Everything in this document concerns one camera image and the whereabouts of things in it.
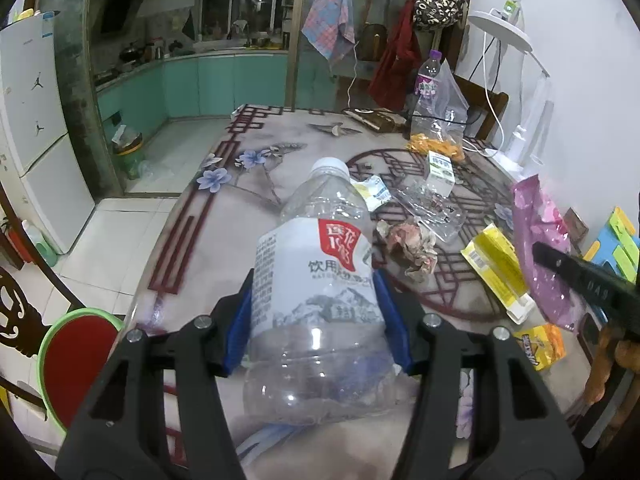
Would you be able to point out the crumpled paper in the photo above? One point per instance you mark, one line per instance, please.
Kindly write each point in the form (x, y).
(407, 245)

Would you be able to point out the purple label water bottle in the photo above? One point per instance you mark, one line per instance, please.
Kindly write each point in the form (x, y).
(427, 85)

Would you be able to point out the small brown bag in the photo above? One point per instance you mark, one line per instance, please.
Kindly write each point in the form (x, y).
(373, 42)

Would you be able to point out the blue toy board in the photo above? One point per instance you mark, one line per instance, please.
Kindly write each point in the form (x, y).
(612, 240)

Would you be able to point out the glass sliding door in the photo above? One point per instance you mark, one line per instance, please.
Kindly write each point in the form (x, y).
(310, 75)

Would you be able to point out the green detergent bottle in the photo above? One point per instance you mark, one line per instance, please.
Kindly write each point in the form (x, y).
(42, 245)

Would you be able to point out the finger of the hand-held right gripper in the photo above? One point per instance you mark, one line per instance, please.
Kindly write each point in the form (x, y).
(585, 275)

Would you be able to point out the white desk lamp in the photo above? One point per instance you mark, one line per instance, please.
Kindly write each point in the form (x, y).
(525, 145)

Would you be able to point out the clear plastic bottle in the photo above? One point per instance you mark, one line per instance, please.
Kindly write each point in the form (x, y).
(320, 270)

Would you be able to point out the dark wooden chair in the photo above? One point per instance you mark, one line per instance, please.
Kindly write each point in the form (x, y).
(492, 105)
(600, 370)

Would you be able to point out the red apron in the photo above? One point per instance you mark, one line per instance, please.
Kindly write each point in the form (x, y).
(395, 70)

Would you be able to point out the black wok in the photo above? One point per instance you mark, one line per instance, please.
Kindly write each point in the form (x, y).
(131, 52)

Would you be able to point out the plaid towel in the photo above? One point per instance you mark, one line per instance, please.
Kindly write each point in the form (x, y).
(327, 15)

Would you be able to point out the pink plastic bag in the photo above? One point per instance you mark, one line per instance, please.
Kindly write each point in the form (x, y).
(542, 230)

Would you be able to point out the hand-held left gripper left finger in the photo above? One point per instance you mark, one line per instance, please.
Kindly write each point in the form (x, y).
(235, 330)

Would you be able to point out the white refrigerator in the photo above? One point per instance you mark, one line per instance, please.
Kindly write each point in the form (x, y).
(35, 135)

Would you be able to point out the white wall charger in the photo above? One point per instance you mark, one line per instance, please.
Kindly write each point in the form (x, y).
(512, 7)

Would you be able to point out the teal kitchen cabinets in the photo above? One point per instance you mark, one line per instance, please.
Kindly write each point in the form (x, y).
(210, 85)

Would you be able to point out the zip bag of orange snacks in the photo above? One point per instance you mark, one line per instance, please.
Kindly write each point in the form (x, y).
(435, 145)

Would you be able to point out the black range hood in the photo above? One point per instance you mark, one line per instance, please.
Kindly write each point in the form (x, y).
(120, 10)

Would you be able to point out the clear plastic wrapper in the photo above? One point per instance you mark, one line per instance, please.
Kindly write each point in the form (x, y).
(435, 212)

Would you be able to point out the small white carton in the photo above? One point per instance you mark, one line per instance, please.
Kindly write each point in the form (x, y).
(440, 172)

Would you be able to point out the red stool green rim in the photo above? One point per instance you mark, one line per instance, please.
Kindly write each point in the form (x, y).
(75, 360)

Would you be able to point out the green trash bin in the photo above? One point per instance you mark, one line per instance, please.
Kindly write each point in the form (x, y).
(129, 157)

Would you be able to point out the crumpled white yellow wrapper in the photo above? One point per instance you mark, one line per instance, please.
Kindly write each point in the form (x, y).
(372, 192)

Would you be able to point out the brown pouch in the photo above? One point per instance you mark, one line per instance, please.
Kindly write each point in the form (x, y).
(377, 120)

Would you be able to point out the clear plastic bag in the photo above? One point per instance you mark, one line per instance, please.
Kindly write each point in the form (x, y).
(150, 170)

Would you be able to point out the yellow box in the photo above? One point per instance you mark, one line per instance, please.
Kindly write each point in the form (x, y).
(495, 270)

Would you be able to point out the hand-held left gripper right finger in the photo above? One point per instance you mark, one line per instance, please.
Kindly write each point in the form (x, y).
(395, 325)

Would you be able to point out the small wooden block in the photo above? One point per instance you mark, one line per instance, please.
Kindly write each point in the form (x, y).
(576, 225)

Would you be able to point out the yellow snack packet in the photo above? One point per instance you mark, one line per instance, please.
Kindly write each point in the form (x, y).
(540, 347)

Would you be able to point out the carved wooden chair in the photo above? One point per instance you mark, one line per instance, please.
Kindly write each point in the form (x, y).
(30, 310)

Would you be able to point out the red fire extinguisher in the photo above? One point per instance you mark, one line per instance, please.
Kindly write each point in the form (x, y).
(12, 242)

